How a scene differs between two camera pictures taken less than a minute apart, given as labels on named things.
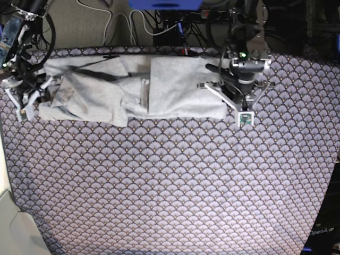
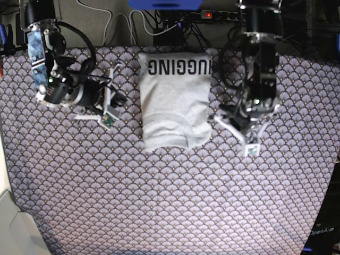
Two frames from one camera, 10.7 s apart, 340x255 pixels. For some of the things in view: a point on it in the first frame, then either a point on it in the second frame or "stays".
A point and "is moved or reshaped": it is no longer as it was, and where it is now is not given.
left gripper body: x=22 y=83 → x=91 y=90
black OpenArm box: x=324 y=238 stays
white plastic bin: x=19 y=234 stays
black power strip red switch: x=215 y=15 stays
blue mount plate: x=165 y=5 stays
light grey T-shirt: x=108 y=90 is moved or reshaped
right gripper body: x=238 y=86 → x=243 y=117
